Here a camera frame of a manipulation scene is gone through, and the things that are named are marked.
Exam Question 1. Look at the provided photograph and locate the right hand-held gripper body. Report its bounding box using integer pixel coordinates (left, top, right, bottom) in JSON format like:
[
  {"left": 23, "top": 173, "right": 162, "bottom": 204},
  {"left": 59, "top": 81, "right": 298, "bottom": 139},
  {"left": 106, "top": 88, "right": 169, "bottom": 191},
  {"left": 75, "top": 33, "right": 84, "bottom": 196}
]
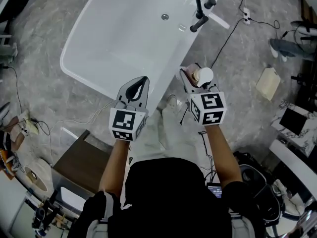
[{"left": 185, "top": 84, "right": 228, "bottom": 126}]

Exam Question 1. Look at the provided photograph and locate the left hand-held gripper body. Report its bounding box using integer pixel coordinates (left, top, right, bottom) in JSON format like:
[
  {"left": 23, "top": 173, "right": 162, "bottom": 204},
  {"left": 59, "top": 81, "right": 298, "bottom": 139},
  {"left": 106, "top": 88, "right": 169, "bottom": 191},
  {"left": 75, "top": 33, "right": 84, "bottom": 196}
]
[{"left": 108, "top": 99, "right": 150, "bottom": 142}]

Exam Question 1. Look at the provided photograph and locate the white round-capped bottle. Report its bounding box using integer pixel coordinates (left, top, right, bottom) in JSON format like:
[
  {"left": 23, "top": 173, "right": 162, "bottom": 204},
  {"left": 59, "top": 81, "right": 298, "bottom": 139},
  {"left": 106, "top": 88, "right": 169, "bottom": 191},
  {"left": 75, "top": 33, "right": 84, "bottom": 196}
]
[{"left": 186, "top": 62, "right": 214, "bottom": 88}]

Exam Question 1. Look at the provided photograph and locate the white bathtub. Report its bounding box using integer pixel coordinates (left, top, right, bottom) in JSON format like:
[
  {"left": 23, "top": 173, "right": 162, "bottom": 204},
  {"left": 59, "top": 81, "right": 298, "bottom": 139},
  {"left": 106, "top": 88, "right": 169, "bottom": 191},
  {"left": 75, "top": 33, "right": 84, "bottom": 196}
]
[{"left": 60, "top": 0, "right": 223, "bottom": 115}]

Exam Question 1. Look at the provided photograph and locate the person's right forearm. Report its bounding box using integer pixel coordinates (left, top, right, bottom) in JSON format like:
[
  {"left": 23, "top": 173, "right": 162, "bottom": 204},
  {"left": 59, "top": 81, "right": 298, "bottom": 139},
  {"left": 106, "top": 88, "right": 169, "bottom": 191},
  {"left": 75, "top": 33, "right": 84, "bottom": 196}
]
[{"left": 205, "top": 124, "right": 242, "bottom": 185}]

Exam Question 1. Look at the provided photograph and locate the person's left forearm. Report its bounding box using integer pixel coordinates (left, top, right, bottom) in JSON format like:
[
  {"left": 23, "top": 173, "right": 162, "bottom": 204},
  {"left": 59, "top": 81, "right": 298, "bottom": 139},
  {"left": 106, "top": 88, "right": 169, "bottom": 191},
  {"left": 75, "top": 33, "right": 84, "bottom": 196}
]
[{"left": 98, "top": 139, "right": 131, "bottom": 195}]

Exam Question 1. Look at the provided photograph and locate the person's white shoe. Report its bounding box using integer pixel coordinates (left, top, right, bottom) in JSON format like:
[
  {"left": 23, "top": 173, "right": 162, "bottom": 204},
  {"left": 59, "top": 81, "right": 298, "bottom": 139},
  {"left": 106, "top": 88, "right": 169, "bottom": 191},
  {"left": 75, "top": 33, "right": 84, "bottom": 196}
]
[{"left": 165, "top": 94, "right": 179, "bottom": 110}]

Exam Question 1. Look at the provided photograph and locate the dark wooden cabinet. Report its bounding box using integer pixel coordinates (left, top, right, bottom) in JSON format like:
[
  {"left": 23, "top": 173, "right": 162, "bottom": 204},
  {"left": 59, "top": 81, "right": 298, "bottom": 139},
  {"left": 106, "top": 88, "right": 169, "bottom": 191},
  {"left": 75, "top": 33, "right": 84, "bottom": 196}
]
[{"left": 52, "top": 129, "right": 114, "bottom": 195}]

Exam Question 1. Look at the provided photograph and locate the black curved faucet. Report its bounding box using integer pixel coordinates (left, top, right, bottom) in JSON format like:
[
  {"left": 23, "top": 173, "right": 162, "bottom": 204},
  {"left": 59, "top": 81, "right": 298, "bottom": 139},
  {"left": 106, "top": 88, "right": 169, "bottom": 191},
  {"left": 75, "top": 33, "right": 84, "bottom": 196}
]
[{"left": 189, "top": 0, "right": 209, "bottom": 33}]

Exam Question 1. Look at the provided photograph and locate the white power strip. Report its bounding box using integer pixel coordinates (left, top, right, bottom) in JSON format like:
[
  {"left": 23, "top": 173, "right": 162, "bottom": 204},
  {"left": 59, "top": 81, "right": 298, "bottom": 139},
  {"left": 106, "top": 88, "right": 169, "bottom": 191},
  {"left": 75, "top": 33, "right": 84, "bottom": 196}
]
[{"left": 242, "top": 7, "right": 251, "bottom": 24}]

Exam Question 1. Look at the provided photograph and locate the black phone with screen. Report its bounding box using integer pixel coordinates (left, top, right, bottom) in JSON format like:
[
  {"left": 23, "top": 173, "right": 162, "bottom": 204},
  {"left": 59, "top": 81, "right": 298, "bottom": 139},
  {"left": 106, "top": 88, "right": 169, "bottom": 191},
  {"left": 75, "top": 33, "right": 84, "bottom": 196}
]
[{"left": 207, "top": 182, "right": 223, "bottom": 198}]

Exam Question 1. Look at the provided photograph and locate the black round basin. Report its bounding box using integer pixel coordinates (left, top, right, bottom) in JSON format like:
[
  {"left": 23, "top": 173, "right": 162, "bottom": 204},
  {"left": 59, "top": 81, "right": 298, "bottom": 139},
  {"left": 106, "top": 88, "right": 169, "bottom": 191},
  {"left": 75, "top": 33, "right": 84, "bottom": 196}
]
[{"left": 232, "top": 151, "right": 283, "bottom": 223}]

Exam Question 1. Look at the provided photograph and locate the marble cabinet with black sink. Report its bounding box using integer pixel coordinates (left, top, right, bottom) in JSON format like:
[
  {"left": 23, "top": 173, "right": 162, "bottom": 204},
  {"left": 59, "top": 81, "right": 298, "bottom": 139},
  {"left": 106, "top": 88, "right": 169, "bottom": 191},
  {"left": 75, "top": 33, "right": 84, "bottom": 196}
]
[{"left": 269, "top": 100, "right": 317, "bottom": 158}]

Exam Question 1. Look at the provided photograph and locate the person's black shirt torso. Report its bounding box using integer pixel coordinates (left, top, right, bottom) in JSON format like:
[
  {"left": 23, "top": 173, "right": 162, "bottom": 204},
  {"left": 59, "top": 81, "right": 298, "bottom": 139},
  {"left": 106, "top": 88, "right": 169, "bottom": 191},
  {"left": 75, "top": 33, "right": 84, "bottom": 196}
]
[{"left": 74, "top": 157, "right": 263, "bottom": 238}]

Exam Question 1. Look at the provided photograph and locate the white rectangular basin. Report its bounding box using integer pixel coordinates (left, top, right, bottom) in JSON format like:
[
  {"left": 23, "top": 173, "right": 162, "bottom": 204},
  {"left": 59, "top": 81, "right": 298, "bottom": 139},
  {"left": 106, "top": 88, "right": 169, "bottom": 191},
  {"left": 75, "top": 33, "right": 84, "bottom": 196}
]
[{"left": 60, "top": 186, "right": 86, "bottom": 212}]

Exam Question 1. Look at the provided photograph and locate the round wooden basin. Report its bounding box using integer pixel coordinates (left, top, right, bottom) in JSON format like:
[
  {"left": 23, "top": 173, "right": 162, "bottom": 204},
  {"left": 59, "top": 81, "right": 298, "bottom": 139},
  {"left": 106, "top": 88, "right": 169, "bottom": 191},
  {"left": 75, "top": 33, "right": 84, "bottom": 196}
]
[{"left": 23, "top": 159, "right": 48, "bottom": 192}]

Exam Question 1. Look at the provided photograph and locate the white curved counter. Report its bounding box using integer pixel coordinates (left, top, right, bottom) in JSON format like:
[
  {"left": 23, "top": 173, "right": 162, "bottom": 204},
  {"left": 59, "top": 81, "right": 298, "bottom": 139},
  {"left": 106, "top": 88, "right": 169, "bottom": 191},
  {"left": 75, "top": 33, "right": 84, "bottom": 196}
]
[{"left": 268, "top": 139, "right": 317, "bottom": 200}]

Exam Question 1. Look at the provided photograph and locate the white cable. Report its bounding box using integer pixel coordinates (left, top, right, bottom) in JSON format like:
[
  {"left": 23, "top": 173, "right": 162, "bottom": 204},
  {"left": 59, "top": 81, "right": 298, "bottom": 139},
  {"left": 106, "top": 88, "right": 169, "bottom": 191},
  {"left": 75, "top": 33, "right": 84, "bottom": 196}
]
[{"left": 48, "top": 100, "right": 117, "bottom": 135}]

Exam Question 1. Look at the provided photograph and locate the long black cable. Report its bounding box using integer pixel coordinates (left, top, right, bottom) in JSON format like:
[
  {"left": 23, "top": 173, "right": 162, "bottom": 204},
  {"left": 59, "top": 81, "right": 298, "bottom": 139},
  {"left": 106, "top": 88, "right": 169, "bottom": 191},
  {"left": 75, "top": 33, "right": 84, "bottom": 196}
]
[{"left": 210, "top": 18, "right": 246, "bottom": 69}]

